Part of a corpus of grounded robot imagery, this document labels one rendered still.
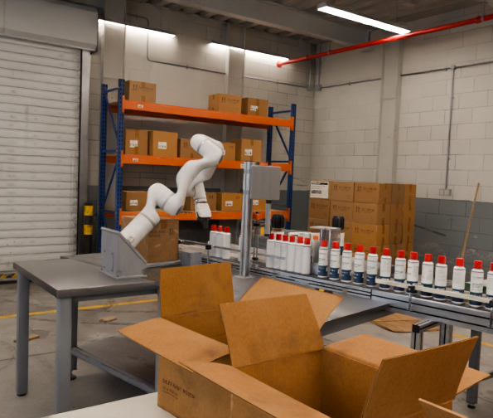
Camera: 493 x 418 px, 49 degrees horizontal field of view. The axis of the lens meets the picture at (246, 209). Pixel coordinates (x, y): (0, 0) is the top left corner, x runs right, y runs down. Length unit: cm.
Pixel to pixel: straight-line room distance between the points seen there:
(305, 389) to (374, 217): 536
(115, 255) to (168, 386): 161
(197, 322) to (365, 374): 55
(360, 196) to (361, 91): 258
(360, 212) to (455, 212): 151
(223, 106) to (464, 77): 318
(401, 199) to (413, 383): 604
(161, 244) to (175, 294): 194
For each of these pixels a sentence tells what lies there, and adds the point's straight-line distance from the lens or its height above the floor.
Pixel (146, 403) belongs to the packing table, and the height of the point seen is 78.
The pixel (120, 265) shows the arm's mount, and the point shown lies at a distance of 304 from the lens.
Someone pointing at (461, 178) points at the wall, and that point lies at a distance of 766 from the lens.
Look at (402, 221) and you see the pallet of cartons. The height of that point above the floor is 92.
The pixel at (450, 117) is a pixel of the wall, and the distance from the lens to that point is 779.
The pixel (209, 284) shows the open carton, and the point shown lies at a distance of 161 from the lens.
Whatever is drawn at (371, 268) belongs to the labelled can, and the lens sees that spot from 281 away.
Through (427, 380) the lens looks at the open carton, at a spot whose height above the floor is 108.
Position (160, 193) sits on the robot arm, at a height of 129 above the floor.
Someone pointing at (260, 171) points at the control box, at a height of 144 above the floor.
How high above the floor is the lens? 142
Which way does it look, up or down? 4 degrees down
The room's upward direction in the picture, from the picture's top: 2 degrees clockwise
